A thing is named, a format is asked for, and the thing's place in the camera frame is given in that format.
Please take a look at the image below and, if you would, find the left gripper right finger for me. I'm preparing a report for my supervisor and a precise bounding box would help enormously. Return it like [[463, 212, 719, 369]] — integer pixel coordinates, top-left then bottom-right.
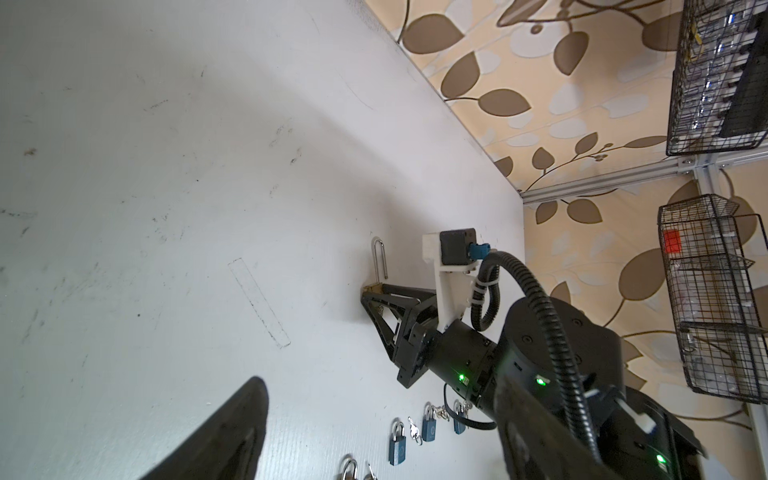
[[494, 375, 619, 479]]

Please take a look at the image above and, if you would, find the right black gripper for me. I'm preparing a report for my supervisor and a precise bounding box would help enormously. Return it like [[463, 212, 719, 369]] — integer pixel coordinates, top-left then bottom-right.
[[361, 284, 440, 389]]

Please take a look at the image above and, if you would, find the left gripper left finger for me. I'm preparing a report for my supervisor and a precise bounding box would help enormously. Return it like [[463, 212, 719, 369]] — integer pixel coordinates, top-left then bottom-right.
[[144, 377, 269, 479]]

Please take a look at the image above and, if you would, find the blue padlock with key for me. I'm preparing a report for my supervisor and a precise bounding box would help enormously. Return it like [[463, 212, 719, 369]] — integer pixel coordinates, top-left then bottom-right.
[[421, 402, 451, 442], [388, 417, 423, 466]]

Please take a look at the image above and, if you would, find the small brass padlock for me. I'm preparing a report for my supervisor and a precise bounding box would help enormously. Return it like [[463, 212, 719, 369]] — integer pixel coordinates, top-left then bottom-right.
[[335, 455, 378, 480]]

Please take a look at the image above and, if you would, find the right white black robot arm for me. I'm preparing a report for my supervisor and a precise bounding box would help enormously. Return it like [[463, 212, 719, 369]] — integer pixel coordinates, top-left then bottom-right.
[[361, 251, 705, 479]]

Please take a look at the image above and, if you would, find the black socket tool set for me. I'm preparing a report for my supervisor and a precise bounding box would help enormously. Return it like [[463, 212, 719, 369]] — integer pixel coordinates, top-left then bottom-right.
[[719, 25, 767, 138]]

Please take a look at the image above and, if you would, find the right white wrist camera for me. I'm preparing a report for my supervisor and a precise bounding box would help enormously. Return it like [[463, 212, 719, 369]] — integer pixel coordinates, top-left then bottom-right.
[[422, 228, 491, 331]]

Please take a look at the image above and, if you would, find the right black wire basket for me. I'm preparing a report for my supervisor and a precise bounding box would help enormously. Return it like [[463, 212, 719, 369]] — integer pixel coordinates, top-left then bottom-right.
[[657, 194, 767, 404]]

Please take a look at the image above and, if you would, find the black wire basket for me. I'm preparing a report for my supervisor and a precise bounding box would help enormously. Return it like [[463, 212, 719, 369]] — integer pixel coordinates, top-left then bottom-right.
[[666, 1, 767, 156], [657, 194, 767, 404]]

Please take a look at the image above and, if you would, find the back black wire basket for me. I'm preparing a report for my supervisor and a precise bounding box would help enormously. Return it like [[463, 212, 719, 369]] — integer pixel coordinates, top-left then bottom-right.
[[666, 1, 767, 156]]

